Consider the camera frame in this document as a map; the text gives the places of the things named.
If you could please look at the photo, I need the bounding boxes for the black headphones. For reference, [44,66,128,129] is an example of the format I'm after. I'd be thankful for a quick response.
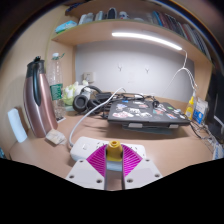
[72,85,104,115]

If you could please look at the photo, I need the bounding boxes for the small crumpled packet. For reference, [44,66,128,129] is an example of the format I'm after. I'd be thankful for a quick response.
[45,128,67,146]

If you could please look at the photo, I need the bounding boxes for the blue white box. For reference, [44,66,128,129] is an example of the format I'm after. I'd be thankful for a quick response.
[193,98,210,125]

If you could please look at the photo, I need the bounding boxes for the tangled desk cables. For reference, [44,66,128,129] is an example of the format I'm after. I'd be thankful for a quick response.
[189,119,218,148]

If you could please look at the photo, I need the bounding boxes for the white power strip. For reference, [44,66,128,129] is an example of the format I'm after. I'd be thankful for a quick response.
[69,136,148,163]

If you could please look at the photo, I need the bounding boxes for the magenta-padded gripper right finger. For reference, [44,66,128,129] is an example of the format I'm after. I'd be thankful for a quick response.
[120,144,163,191]

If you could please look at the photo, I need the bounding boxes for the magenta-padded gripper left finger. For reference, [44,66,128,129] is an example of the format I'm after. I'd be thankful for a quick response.
[65,144,111,192]

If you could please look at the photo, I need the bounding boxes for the green white plush toy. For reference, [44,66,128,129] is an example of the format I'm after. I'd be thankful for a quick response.
[62,79,89,107]

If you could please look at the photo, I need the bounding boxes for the grey laptop stand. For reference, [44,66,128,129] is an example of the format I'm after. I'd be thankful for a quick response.
[121,122,181,136]

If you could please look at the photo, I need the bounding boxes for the dark laptop with stickers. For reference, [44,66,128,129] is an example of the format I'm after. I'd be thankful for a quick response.
[107,99,192,128]

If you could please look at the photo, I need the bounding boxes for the white ribbed box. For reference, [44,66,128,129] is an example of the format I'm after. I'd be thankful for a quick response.
[211,143,224,161]

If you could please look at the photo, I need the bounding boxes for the black cable bundle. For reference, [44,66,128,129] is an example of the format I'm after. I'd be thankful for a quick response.
[96,92,161,108]

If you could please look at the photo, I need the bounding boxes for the yellow squeeze bottle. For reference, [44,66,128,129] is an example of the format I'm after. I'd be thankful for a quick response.
[185,94,196,121]

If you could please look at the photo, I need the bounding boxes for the white tissue pack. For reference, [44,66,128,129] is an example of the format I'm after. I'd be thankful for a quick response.
[7,107,28,144]

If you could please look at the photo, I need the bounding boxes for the white hanging cable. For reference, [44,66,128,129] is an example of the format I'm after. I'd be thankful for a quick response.
[163,49,198,98]

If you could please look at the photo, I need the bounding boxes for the rose metal thermos jug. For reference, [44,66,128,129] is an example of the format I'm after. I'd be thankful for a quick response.
[22,55,59,139]

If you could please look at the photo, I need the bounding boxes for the black monitor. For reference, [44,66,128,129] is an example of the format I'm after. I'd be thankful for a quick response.
[204,71,224,135]

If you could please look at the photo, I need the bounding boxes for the white LED light bar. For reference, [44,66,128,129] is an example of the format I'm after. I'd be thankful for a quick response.
[111,31,184,52]

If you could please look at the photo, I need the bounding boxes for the wooden shelf with items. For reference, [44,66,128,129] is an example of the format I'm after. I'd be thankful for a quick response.
[49,0,214,64]

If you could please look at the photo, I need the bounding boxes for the yellow charger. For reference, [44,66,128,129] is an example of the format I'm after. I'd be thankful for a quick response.
[106,140,124,163]

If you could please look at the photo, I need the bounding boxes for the clear plastic water bottle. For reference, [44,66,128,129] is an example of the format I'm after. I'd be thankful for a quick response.
[47,52,67,123]

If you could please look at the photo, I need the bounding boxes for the white power strip cable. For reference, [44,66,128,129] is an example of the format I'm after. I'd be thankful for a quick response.
[67,87,127,149]

